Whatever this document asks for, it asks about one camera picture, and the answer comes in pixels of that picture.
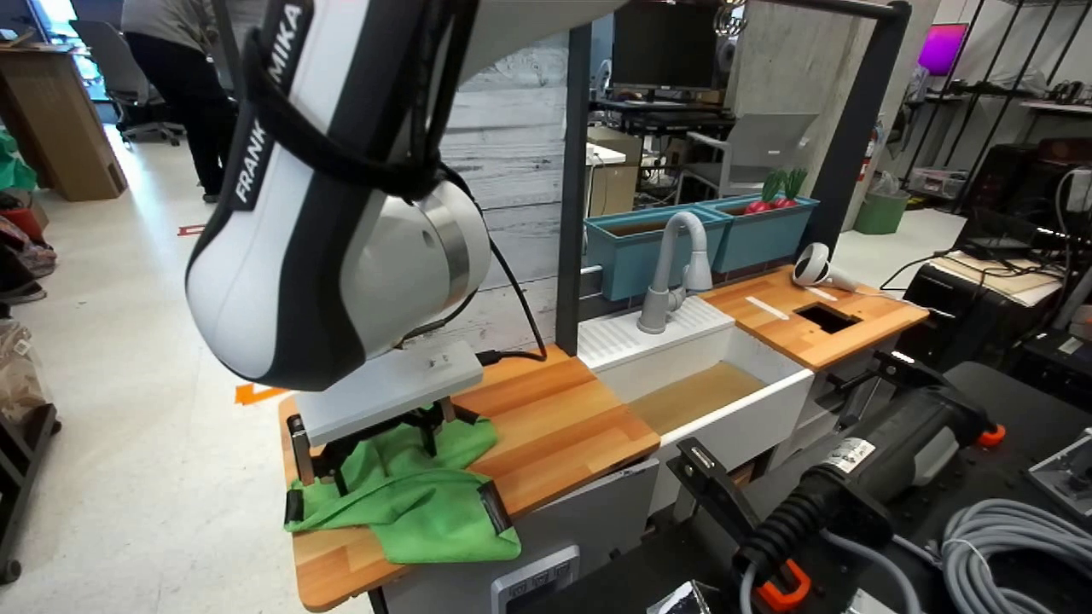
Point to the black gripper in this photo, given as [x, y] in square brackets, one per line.
[386, 432]

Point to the green cloth towel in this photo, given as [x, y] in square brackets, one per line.
[433, 514]

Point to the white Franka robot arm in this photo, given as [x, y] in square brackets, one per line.
[310, 172]

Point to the wooden toy kitchen counter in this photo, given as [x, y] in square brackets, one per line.
[569, 421]

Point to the white toy sink basin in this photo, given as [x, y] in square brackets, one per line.
[672, 341]

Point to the blue plastic bin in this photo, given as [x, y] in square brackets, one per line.
[771, 237]
[650, 256]

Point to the grey toy faucet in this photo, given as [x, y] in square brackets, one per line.
[662, 275]

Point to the black floor stand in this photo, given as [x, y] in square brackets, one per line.
[27, 489]

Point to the person in dark trousers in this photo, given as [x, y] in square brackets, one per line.
[182, 81]

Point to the orange and black bar clamp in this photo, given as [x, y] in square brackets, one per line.
[991, 436]
[786, 589]

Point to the brown wooden cabinet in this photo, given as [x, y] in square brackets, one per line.
[56, 121]

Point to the grey chair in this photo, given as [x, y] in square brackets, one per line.
[763, 148]

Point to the black monitor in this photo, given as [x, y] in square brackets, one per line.
[672, 40]

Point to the green bucket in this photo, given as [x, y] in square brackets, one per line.
[880, 214]

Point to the grey metal device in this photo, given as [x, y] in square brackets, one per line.
[1069, 474]

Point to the purple lit screen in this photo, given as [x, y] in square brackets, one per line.
[942, 48]

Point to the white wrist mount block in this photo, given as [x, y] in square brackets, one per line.
[386, 388]

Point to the small black bracket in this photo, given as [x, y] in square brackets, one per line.
[495, 511]

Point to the black metal frame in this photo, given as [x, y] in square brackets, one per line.
[570, 172]

